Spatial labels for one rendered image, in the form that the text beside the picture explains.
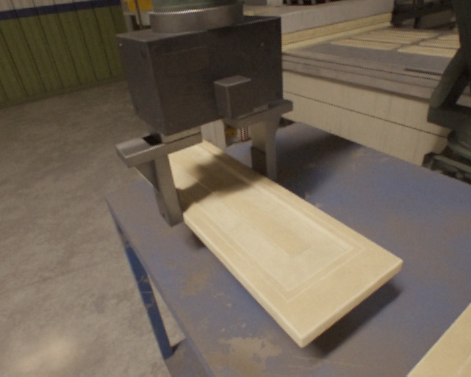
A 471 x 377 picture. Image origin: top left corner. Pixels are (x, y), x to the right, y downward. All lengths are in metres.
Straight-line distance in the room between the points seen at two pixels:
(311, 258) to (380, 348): 0.16
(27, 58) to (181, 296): 6.55
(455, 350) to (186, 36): 0.55
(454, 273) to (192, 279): 0.46
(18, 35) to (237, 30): 6.53
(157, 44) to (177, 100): 0.08
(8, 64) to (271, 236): 6.65
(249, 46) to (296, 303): 0.36
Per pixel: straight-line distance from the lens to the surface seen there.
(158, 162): 0.54
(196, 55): 0.48
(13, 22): 6.96
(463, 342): 0.59
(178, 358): 1.45
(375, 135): 2.76
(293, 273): 0.49
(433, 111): 1.83
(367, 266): 0.50
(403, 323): 0.60
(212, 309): 0.60
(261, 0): 6.17
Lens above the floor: 1.51
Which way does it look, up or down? 30 degrees down
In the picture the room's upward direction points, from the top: 6 degrees counter-clockwise
